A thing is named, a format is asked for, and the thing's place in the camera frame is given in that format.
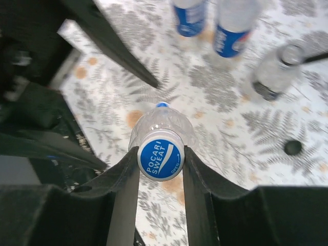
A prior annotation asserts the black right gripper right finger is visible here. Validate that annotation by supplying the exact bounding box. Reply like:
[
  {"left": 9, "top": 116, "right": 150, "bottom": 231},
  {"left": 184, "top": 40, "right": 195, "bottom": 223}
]
[{"left": 183, "top": 147, "right": 327, "bottom": 245}]

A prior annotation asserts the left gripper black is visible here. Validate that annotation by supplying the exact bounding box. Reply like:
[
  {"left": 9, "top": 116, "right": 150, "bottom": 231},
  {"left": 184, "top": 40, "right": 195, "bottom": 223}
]
[{"left": 0, "top": 0, "right": 77, "bottom": 124}]

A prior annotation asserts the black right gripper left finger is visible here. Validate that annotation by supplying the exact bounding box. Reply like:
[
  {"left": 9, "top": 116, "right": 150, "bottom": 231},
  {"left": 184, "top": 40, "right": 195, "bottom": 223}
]
[{"left": 1, "top": 147, "right": 139, "bottom": 245}]

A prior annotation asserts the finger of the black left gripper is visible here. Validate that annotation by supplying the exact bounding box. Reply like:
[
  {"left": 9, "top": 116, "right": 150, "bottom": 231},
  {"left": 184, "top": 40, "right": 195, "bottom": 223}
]
[
  {"left": 61, "top": 0, "right": 159, "bottom": 89},
  {"left": 1, "top": 129, "right": 107, "bottom": 171}
]

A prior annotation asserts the blue white bottle cap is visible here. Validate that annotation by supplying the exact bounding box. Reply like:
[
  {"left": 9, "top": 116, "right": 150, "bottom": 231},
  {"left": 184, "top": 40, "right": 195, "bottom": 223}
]
[{"left": 137, "top": 136, "right": 185, "bottom": 181}]

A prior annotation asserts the small black bottle cap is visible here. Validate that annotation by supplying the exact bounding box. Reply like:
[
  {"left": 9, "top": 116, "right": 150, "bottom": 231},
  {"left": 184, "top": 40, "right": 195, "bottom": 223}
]
[{"left": 284, "top": 140, "right": 302, "bottom": 156}]

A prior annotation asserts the small black-label clear bottle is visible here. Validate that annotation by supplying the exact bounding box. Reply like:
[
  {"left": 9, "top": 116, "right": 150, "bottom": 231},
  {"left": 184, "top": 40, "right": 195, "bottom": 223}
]
[{"left": 251, "top": 43, "right": 304, "bottom": 101}]

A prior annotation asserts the Pepsi bottle logo label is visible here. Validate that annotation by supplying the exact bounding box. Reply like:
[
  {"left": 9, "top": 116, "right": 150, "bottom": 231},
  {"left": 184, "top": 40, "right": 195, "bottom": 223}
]
[{"left": 171, "top": 0, "right": 207, "bottom": 37}]

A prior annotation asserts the Pepsi bottle text label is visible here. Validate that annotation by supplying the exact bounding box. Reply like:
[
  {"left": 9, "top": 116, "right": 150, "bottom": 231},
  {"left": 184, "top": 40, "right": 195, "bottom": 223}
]
[{"left": 212, "top": 0, "right": 261, "bottom": 58}]

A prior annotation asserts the floral tablecloth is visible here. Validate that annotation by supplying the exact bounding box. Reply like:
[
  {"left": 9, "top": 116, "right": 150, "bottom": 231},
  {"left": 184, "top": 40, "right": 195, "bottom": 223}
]
[{"left": 57, "top": 0, "right": 328, "bottom": 246}]

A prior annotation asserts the blue white cap left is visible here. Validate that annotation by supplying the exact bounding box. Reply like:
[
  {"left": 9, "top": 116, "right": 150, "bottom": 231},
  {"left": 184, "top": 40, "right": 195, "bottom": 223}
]
[{"left": 156, "top": 101, "right": 169, "bottom": 108}]

